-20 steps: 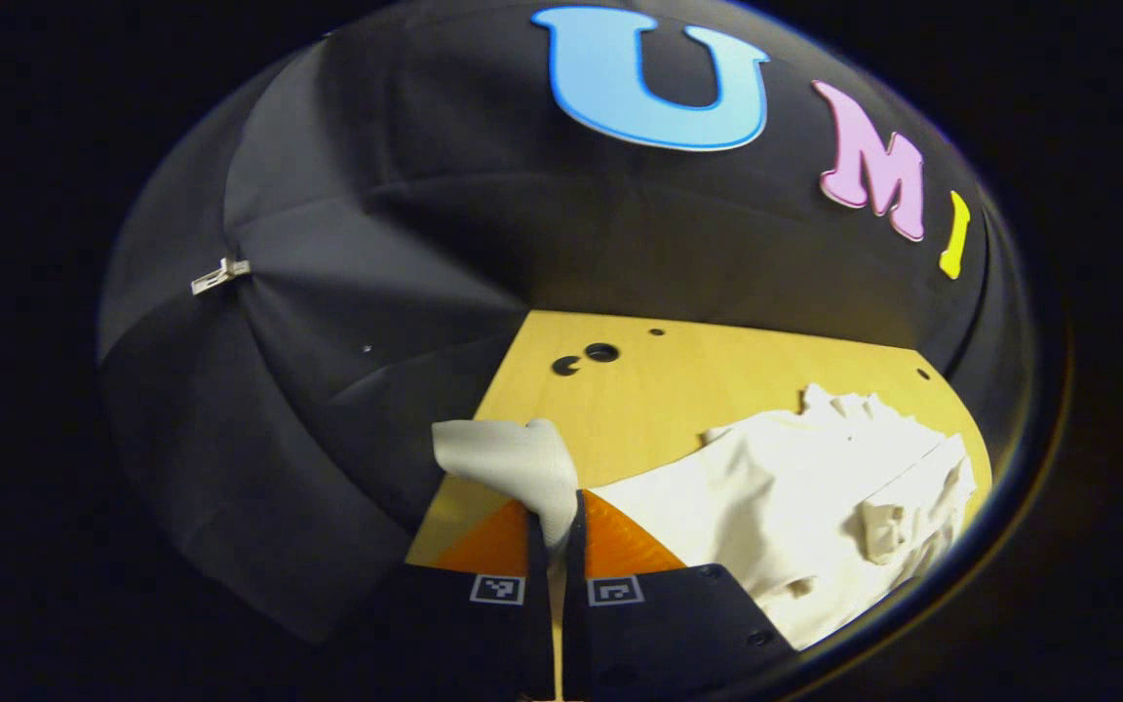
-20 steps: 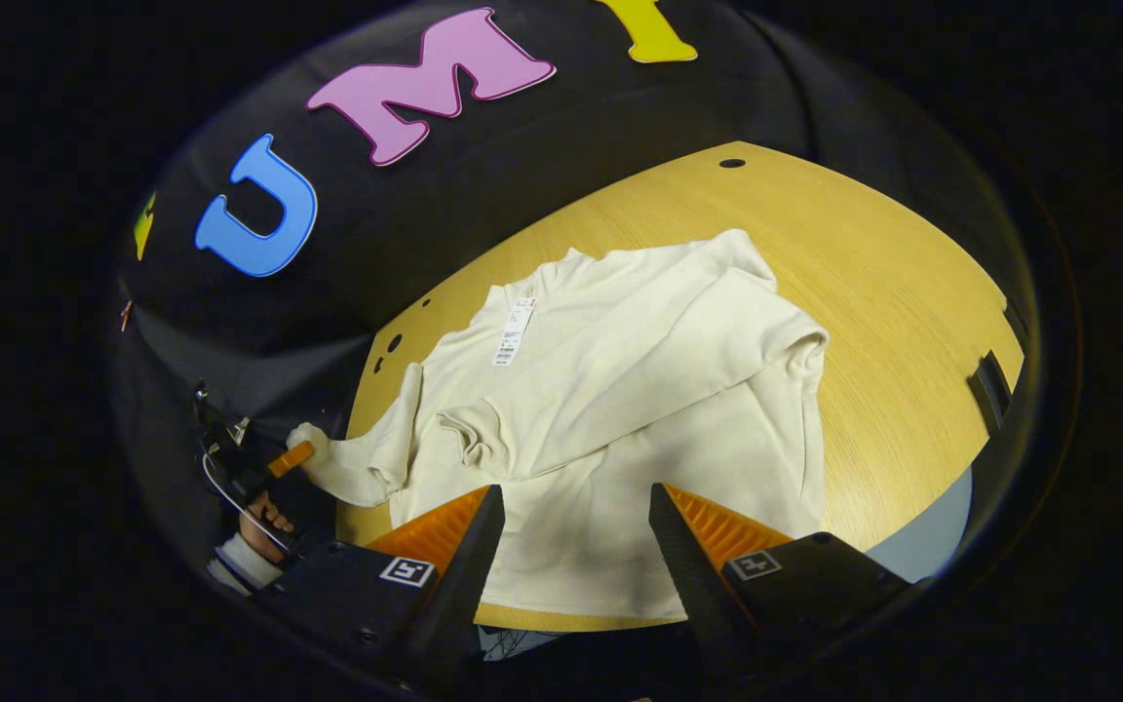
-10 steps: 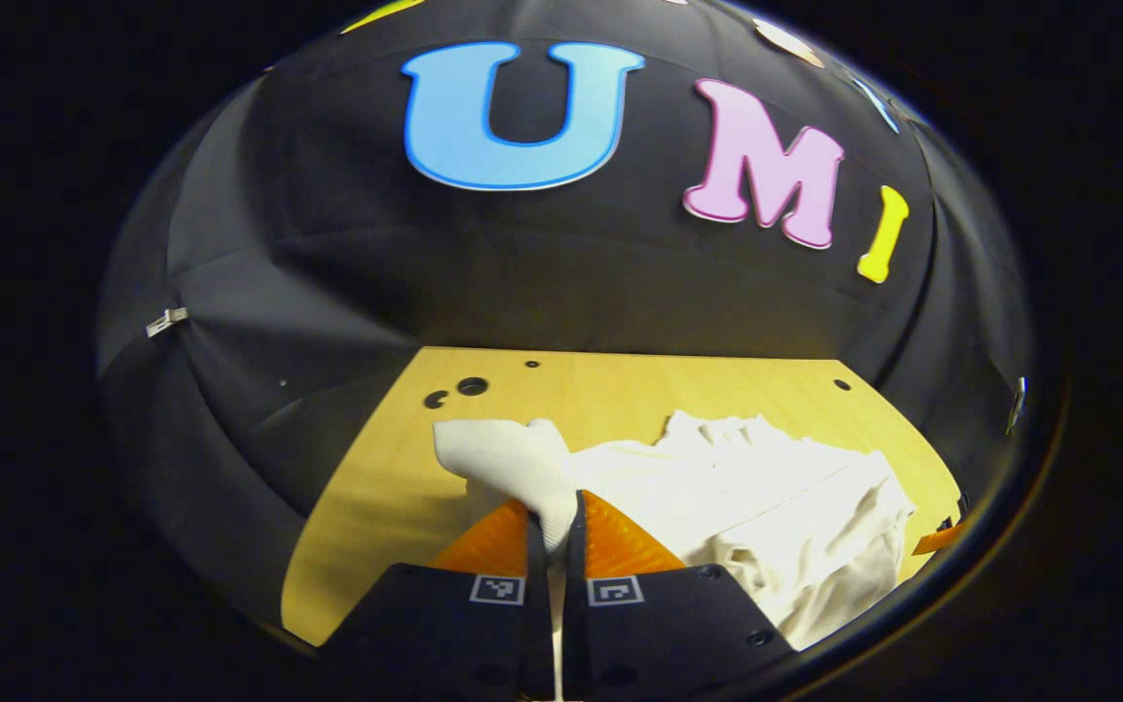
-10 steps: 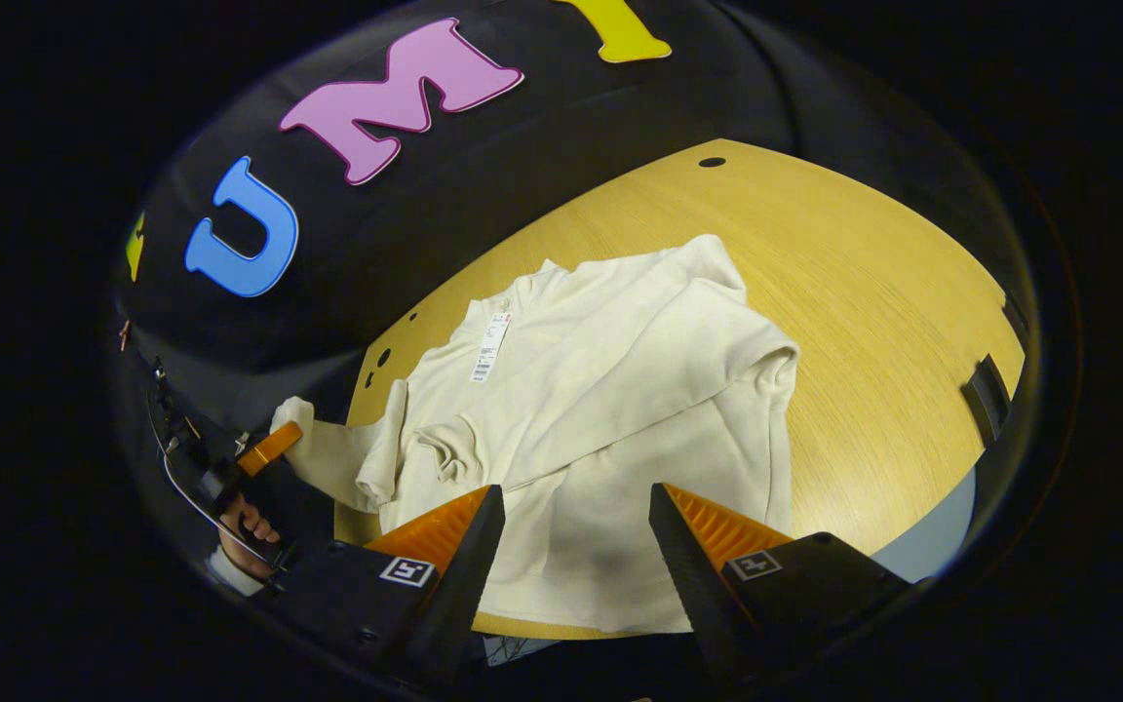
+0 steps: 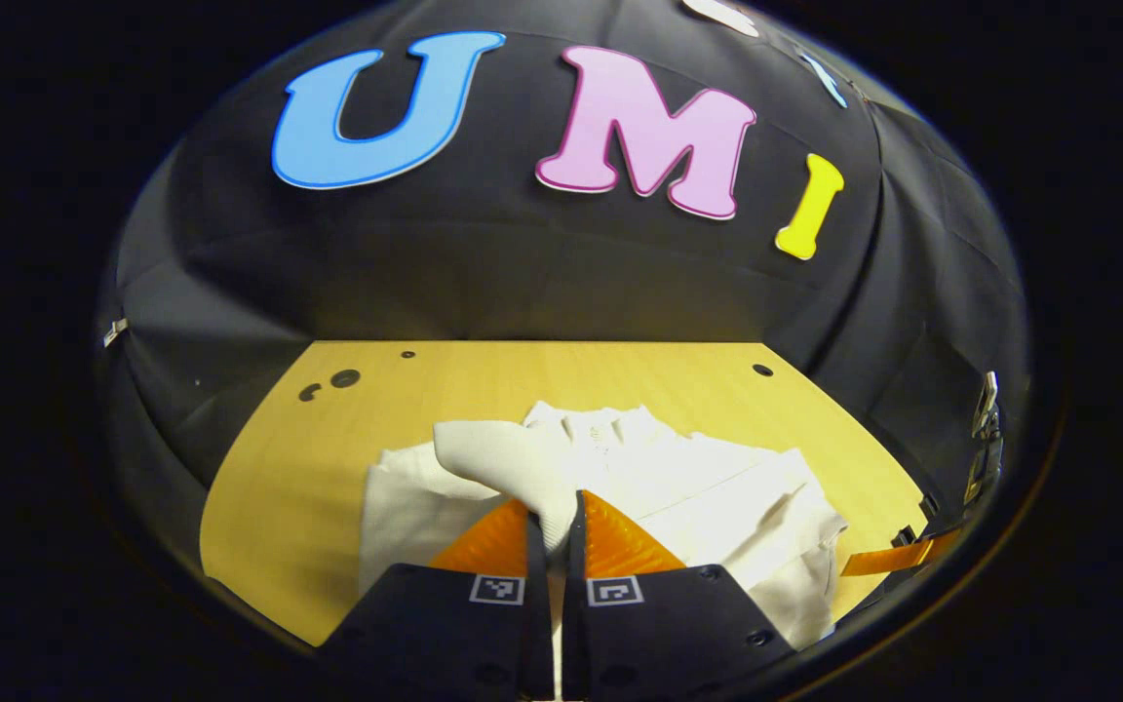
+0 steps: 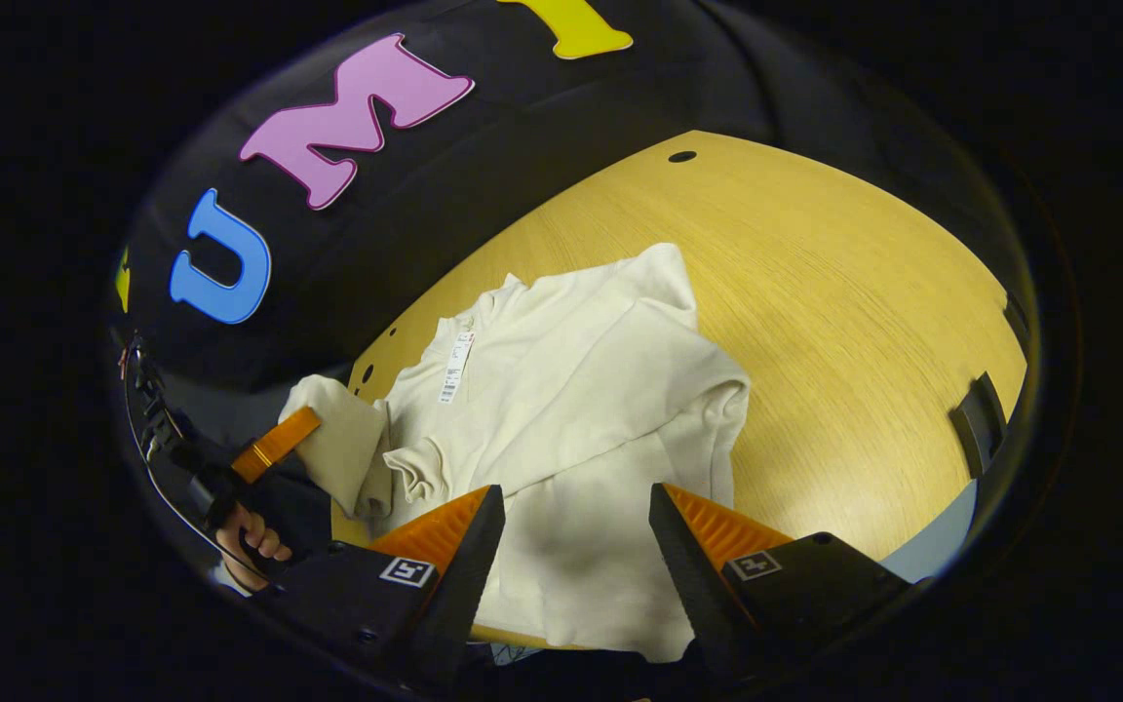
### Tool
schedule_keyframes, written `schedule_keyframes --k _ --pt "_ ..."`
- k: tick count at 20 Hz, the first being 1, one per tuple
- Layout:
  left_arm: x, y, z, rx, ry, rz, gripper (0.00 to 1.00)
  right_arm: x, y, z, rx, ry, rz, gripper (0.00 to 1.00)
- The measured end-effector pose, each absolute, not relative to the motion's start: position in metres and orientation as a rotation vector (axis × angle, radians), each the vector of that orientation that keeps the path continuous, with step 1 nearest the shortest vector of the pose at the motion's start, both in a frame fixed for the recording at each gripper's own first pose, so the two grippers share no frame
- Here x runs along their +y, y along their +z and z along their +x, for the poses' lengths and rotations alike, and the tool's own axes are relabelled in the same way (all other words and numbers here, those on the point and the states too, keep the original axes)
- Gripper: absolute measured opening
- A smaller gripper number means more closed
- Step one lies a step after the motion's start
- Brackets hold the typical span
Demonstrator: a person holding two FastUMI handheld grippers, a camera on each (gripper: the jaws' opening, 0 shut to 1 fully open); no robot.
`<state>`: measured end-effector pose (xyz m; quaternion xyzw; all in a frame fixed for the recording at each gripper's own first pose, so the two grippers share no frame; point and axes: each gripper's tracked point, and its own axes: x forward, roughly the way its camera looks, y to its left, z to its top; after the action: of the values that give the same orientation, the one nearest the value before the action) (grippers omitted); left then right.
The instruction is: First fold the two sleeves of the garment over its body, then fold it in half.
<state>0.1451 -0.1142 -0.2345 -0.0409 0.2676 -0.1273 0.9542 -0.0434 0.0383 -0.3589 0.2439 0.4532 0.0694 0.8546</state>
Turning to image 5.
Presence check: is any black backdrop cloth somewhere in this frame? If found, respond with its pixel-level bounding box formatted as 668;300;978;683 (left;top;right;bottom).
94;0;1030;625

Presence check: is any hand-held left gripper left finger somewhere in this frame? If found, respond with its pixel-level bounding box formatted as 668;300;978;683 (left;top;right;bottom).
323;497;555;702

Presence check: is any cream sweatshirt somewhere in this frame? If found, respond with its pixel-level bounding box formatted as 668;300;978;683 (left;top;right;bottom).
359;400;850;652

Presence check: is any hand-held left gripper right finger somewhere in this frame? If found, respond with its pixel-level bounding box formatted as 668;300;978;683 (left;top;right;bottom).
561;489;796;701

